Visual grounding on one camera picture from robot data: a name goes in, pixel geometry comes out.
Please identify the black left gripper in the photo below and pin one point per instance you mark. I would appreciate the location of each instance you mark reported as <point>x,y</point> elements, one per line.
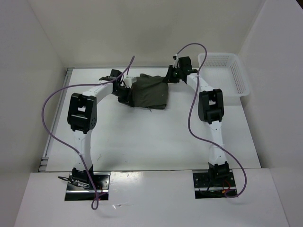
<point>128,99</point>

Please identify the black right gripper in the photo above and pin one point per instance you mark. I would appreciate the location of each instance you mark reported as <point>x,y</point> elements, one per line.
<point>169,78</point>

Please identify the olive green shorts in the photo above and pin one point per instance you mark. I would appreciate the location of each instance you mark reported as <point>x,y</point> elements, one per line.
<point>149,92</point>

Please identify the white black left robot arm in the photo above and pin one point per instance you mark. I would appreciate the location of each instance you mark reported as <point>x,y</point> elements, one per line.
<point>82,118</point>

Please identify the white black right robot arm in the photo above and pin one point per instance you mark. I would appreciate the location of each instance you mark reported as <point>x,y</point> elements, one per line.
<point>210,111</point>

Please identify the white perforated plastic basket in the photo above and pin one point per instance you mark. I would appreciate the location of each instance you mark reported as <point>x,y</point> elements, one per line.
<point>224,71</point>

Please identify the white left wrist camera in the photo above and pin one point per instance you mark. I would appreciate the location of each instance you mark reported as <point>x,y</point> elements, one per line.
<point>129,81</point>

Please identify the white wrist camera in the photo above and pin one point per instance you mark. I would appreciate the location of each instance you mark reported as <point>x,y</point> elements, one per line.
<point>129,81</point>
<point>176,61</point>

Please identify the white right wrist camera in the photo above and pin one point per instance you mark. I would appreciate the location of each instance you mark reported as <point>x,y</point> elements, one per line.
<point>176,61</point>

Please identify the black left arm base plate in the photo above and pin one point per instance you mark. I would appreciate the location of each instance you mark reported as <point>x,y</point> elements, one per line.
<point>78,191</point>

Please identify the aluminium table edge rail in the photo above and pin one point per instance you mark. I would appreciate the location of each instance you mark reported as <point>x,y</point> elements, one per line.
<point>59,95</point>

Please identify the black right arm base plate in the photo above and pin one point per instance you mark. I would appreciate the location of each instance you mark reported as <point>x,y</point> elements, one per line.
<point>206,189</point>

